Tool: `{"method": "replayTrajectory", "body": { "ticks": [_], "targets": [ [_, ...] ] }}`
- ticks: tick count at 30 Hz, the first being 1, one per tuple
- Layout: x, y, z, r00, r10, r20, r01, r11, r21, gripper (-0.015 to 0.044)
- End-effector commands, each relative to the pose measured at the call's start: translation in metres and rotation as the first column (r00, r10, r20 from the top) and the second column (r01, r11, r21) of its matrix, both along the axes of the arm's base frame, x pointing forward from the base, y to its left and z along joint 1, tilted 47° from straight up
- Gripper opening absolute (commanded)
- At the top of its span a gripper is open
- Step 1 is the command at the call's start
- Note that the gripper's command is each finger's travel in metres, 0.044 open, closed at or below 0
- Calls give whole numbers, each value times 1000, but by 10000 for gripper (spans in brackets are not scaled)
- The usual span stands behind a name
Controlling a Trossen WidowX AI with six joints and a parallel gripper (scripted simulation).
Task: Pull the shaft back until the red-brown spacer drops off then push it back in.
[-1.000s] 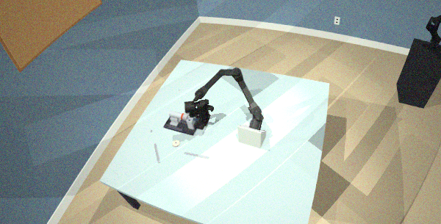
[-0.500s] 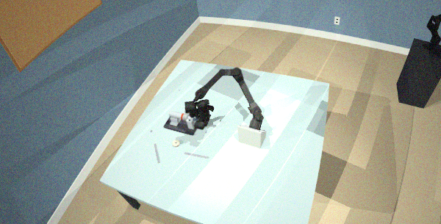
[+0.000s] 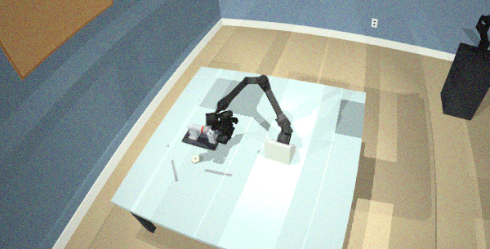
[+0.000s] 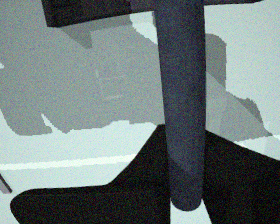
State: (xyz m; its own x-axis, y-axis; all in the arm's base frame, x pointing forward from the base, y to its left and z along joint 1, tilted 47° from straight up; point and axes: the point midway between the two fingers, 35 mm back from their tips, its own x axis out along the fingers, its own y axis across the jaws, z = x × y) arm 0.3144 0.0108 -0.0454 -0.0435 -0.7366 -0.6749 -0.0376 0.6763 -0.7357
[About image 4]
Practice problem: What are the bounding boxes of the dark blue-grey cylinder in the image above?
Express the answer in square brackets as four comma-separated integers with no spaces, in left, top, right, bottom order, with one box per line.
[153,0,207,212]

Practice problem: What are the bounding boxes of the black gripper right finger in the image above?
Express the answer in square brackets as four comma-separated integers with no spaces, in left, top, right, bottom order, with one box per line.
[201,129,280,224]

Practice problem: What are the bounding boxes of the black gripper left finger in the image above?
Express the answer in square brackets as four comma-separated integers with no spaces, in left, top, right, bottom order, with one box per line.
[10,124,171,224]

